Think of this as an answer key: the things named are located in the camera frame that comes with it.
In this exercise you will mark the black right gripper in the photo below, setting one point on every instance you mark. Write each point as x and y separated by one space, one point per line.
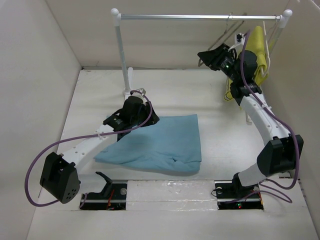
212 58

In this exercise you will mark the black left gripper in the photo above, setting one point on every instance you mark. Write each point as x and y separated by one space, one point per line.
152 120

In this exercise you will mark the silver metal hanger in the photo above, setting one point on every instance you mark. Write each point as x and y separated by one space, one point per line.
228 32

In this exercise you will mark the light blue trousers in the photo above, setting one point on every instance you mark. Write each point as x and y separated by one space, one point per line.
172 145

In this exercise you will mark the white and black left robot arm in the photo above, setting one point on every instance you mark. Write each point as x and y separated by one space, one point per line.
60 171

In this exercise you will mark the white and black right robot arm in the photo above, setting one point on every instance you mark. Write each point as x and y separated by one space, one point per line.
282 148

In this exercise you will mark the yellow-green garment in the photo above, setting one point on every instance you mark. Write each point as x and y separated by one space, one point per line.
256 44

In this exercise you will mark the silver and white clothes rack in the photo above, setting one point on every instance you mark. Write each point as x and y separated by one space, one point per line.
156 44

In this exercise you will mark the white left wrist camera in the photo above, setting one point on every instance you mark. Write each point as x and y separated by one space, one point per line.
139 93

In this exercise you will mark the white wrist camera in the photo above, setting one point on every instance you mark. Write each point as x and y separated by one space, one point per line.
240 38
139 93

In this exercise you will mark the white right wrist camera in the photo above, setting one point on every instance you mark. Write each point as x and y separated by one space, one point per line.
240 38

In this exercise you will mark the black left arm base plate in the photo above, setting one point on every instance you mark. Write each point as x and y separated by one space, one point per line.
112 197

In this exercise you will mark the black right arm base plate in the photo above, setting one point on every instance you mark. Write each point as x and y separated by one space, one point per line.
229 198

